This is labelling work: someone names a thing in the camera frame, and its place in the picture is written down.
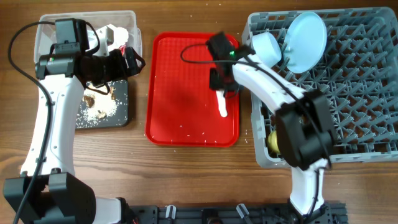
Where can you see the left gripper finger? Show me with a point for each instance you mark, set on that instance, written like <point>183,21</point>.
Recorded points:
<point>135,63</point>
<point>91,87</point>

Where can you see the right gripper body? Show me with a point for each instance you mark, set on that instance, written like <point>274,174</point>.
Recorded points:
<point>216,82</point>

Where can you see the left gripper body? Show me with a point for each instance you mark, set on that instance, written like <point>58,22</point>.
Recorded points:
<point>107,68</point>

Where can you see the brown food scraps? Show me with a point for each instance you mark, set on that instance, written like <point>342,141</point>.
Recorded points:
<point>99,105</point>

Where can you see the white napkin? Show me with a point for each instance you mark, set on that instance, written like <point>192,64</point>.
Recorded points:
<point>121,36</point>

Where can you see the small light blue bowl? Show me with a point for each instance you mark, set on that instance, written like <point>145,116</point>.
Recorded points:
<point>267,48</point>

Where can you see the yellow plastic cup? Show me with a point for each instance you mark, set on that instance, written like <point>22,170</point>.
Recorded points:
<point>272,142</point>

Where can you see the large light blue plate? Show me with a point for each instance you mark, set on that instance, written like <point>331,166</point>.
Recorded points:
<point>306,40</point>

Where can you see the red snack wrapper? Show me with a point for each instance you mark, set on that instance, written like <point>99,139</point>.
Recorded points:
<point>122,49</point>

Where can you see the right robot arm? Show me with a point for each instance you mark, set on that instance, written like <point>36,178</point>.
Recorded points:
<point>304,127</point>

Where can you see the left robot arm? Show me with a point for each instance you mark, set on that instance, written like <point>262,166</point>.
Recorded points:
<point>47,190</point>

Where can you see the grey dishwasher rack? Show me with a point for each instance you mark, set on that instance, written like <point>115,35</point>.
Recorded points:
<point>358,75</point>

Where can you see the black plastic tray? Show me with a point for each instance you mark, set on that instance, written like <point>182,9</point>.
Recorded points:
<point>105,105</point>

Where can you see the red serving tray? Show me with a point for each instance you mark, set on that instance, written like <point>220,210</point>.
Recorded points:
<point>181,108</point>

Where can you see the clear plastic bin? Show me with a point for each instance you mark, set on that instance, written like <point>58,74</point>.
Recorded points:
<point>45,35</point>

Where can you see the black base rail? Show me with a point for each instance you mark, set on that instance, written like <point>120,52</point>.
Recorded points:
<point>267,214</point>

